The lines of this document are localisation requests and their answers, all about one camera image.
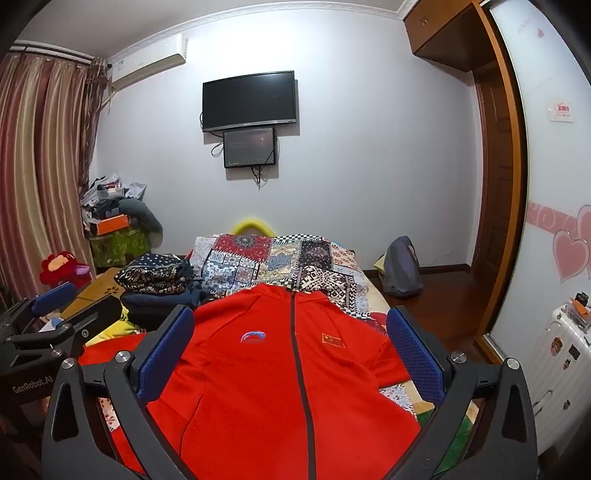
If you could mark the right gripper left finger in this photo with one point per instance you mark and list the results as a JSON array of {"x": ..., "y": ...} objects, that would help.
[{"x": 76, "y": 441}]

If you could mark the wooden door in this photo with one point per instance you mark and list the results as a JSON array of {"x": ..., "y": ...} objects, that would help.
[{"x": 502, "y": 141}]

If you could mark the orange box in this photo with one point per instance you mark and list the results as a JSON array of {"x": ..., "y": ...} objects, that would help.
[{"x": 112, "y": 224}]

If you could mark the white wardrobe sliding door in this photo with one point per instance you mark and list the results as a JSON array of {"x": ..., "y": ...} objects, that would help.
[{"x": 555, "y": 96}]

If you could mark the small black wall monitor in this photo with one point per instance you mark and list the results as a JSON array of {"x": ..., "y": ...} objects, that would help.
[{"x": 249, "y": 147}]

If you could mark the patchwork patterned bedspread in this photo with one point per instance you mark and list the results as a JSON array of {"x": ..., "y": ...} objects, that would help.
[{"x": 227, "y": 263}]

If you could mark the green patterned storage box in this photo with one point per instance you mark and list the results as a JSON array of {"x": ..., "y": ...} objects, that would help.
[{"x": 120, "y": 247}]

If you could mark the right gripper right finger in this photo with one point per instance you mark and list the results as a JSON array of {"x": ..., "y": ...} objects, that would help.
[{"x": 502, "y": 442}]

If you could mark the wooden overhead cabinet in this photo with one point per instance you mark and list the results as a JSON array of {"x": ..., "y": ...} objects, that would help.
[{"x": 449, "y": 32}]

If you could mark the red zip jacket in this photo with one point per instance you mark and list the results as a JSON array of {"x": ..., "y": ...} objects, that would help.
[{"x": 276, "y": 384}]

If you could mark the white air conditioner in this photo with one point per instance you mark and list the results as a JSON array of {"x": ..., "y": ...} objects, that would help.
[{"x": 147, "y": 61}]

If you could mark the patterned folded garment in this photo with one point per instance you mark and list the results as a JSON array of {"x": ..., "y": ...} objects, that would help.
[{"x": 156, "y": 274}]

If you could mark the striped red curtain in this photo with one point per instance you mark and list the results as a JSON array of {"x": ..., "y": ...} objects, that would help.
[{"x": 50, "y": 109}]

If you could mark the navy folded garment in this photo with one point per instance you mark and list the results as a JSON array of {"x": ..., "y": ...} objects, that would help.
[{"x": 149, "y": 311}]

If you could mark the yellow curved headboard piece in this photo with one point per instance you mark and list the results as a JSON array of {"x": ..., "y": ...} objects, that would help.
[{"x": 253, "y": 225}]

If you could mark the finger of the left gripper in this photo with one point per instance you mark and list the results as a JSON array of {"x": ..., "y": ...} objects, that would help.
[
  {"x": 24, "y": 345},
  {"x": 53, "y": 297}
]

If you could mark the grey folded cloth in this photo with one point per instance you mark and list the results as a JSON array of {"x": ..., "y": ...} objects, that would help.
[{"x": 137, "y": 209}]

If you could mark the wooden bedside table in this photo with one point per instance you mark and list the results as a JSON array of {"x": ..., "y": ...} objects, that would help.
[{"x": 103, "y": 285}]

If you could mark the black wall television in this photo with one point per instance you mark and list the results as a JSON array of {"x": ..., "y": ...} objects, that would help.
[{"x": 249, "y": 100}]

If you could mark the grey backpack on floor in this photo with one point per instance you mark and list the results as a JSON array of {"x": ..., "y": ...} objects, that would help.
[{"x": 401, "y": 277}]

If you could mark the clutter pile of papers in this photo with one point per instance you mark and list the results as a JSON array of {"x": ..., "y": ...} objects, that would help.
[{"x": 101, "y": 200}]

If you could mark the yellow printed cloth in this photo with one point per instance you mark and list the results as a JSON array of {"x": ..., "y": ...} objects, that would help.
[{"x": 120, "y": 328}]

